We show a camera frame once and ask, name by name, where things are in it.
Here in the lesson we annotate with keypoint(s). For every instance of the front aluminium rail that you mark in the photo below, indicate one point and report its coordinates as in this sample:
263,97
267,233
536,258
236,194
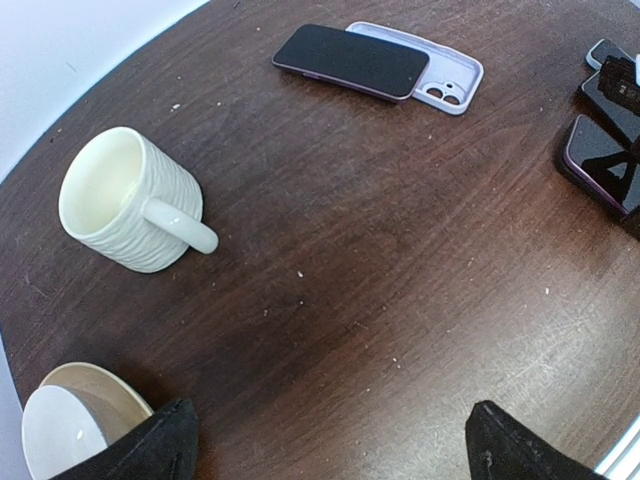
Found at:
623,461

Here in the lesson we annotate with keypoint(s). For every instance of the purple-edged phone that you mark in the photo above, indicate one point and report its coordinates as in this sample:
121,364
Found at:
588,140
370,65

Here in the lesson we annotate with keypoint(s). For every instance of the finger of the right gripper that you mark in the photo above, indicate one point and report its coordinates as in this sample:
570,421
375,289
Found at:
614,175

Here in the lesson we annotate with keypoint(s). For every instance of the black phone case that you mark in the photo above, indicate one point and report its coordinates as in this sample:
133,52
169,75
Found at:
562,167

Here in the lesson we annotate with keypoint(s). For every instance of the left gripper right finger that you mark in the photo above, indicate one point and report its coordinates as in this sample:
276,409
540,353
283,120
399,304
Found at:
501,448

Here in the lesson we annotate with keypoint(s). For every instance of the beige saucer plate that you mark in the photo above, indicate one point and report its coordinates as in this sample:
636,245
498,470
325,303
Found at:
115,406

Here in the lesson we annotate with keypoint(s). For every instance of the white ceramic bowl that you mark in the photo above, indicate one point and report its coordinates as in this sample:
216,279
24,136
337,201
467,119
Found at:
58,431

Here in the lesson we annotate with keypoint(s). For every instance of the cream ribbed mug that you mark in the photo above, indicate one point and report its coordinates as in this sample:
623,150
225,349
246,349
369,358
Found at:
129,201

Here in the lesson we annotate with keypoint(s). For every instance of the phone under black case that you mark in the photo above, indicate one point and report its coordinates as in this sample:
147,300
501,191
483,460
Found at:
451,79

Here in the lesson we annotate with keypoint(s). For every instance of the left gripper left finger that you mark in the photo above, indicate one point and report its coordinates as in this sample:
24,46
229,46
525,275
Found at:
164,446

